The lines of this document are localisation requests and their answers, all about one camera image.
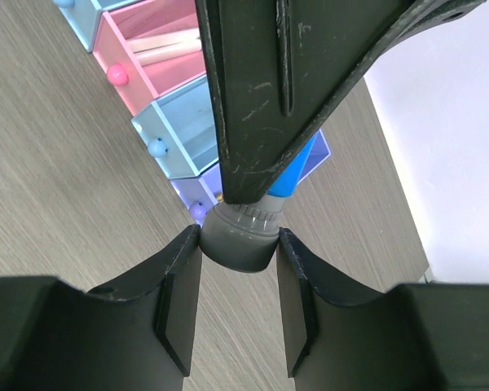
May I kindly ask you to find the four colour drawer organizer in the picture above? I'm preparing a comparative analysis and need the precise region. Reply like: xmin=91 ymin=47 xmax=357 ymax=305
xmin=52 ymin=0 xmax=333 ymax=229

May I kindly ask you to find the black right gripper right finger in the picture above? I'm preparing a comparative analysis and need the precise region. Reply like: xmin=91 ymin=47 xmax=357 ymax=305
xmin=276 ymin=229 xmax=489 ymax=390

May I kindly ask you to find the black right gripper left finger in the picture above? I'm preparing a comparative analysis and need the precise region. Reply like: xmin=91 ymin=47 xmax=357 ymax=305
xmin=0 ymin=225 xmax=201 ymax=390

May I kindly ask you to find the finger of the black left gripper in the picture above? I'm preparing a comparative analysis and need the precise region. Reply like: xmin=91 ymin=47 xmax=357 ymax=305
xmin=196 ymin=0 xmax=478 ymax=204

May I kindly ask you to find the blue grey glue stick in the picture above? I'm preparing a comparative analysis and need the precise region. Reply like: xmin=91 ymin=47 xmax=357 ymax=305
xmin=199 ymin=138 xmax=315 ymax=273

